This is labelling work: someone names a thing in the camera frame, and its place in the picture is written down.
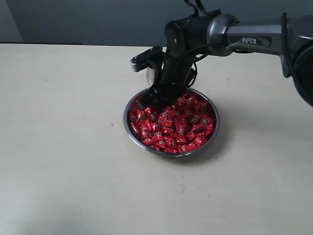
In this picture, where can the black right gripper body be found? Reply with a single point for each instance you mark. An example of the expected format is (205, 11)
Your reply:
(172, 75)

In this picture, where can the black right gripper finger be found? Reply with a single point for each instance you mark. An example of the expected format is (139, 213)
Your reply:
(146, 100)
(161, 109)

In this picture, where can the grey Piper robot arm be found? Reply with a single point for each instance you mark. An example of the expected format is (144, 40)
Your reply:
(216, 34)

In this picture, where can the metal bowl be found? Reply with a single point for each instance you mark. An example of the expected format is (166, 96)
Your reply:
(191, 115)

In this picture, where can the stainless steel cup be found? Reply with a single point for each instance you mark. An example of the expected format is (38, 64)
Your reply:
(152, 76)

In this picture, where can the red wrapped candy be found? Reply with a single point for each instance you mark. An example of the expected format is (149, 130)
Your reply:
(200, 140)
(183, 148)
(148, 141)
(161, 144)
(171, 143)

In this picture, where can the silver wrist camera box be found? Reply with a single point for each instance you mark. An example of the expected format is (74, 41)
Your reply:
(151, 58)

